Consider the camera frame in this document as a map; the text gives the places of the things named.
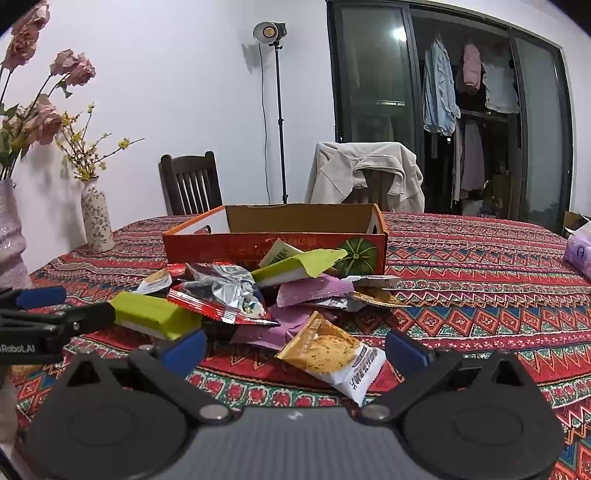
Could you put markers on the green white snack packet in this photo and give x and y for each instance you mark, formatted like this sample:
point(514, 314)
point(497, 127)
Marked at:
point(147, 311)

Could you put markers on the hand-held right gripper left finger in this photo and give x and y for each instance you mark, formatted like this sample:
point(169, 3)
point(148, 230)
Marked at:
point(184, 353)

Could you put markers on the wooden chair under jacket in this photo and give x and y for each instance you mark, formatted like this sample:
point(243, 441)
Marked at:
point(374, 189)

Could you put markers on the beige jacket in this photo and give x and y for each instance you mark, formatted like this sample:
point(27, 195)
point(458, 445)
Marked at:
point(337, 170)

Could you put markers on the orange cardboard box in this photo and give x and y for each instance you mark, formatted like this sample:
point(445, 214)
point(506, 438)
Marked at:
point(295, 217)

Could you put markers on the yellow flower branches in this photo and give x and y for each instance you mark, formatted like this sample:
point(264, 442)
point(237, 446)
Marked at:
point(84, 171)

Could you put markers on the white cracker print snack packet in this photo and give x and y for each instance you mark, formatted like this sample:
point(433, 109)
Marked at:
point(328, 350)

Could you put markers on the purple tissue pack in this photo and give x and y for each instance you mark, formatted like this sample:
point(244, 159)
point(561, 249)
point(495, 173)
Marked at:
point(581, 251)

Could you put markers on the hanging lilac dress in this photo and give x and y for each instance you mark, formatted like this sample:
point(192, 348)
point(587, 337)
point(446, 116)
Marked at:
point(472, 157)

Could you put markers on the hanging white blouse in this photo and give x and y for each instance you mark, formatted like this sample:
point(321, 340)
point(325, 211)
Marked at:
point(498, 87)

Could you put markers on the studio light on stand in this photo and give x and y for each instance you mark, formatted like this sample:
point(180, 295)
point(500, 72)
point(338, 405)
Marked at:
point(265, 32)

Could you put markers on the lilac textured vase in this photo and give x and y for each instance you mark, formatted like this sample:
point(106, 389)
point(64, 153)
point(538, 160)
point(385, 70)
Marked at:
point(11, 230)

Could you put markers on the hanging blue denim shirt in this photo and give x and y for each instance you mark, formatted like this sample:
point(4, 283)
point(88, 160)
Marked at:
point(438, 87)

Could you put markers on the pile of snack packets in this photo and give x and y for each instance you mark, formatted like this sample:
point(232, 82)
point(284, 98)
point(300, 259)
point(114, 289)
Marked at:
point(221, 286)

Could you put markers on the brown cardboard carton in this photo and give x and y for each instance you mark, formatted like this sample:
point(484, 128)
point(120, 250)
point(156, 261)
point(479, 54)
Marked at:
point(572, 221)

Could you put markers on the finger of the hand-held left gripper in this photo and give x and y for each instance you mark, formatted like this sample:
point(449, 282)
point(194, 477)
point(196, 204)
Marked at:
point(41, 297)
point(87, 318)

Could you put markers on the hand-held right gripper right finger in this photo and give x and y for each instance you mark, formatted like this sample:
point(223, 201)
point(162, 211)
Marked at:
point(406, 353)

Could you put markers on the hanging pink jacket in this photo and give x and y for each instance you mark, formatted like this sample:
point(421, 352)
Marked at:
point(472, 69)

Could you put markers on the black framed sliding glass door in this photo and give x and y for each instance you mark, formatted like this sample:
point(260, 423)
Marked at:
point(369, 69)

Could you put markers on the floral ceramic vase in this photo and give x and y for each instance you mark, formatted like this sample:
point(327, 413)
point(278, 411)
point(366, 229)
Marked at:
point(97, 217)

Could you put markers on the dark wooden chair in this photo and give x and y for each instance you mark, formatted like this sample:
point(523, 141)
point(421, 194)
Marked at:
point(189, 180)

